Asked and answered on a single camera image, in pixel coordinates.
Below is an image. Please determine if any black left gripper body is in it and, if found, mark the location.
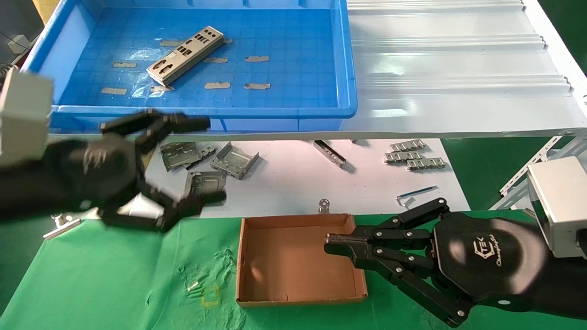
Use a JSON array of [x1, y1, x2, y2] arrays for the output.
[[46, 134, 144, 215]]

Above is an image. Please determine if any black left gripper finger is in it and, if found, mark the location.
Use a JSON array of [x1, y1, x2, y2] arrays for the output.
[[98, 182, 227, 233], [100, 109, 211, 154]]

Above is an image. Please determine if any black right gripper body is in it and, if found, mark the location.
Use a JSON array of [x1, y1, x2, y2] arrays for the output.
[[431, 212, 549, 305]]

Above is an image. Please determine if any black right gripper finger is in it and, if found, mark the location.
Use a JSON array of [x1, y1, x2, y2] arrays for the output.
[[326, 198, 451, 247], [324, 245, 474, 327]]

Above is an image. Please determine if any silver perforated metal plate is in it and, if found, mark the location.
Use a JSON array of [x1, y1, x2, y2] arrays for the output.
[[148, 40, 226, 88], [146, 26, 225, 87]]

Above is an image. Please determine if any shallow brown cardboard box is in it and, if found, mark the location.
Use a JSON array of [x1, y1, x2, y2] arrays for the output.
[[236, 214, 368, 308]]

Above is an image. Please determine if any blue plastic tray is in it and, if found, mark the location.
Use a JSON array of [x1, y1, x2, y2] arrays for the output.
[[21, 0, 358, 133]]

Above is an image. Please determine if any small white box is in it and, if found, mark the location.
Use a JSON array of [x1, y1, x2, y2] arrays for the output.
[[7, 34, 30, 53]]

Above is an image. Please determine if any tan cardboard sheet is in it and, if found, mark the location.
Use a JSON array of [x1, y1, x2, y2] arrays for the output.
[[31, 0, 60, 23]]

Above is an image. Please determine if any yellow woven bag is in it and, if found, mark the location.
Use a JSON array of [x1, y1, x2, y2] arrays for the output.
[[139, 144, 157, 172]]

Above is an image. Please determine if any large silver binder clip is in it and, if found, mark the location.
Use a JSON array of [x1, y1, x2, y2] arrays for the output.
[[43, 213, 82, 241]]

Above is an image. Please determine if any blue hex key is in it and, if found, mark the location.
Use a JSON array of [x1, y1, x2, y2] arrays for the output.
[[397, 186, 439, 208]]

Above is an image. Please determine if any white board sheet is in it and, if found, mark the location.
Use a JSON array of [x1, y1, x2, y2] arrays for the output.
[[117, 139, 471, 220]]

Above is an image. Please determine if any grey toothed metal strip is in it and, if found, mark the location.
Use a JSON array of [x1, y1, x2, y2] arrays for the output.
[[384, 151, 425, 164], [406, 158, 447, 171], [389, 139, 426, 153]]

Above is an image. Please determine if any slotted white shelf brace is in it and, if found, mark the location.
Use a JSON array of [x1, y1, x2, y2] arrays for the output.
[[499, 135, 587, 211]]

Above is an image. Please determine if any green table cloth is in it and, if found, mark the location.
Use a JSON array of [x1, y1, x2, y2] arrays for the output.
[[0, 211, 587, 330]]

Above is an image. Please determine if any white metal shelf panel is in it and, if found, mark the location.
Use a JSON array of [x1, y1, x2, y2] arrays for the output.
[[46, 0, 587, 143]]

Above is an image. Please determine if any grey flat slotted metal bracket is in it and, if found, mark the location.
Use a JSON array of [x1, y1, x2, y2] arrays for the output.
[[184, 171, 227, 198]]

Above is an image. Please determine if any grey folded sheet-metal bracket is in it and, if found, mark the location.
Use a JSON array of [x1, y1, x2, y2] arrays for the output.
[[160, 142, 202, 172]]

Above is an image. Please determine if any grey U-shaped metal bracket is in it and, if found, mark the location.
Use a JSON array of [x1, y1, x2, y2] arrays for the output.
[[210, 142, 260, 180]]

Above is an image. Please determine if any long narrow metal bracket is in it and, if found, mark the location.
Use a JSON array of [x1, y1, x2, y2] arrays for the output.
[[313, 140, 347, 168]]

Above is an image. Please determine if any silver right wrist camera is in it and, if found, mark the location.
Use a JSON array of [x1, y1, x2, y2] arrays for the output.
[[526, 156, 587, 259]]

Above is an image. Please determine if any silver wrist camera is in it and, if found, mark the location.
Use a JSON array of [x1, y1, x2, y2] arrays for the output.
[[526, 156, 587, 259], [0, 69, 55, 161]]

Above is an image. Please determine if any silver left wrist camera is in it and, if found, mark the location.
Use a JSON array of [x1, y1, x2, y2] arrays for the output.
[[0, 69, 55, 161]]

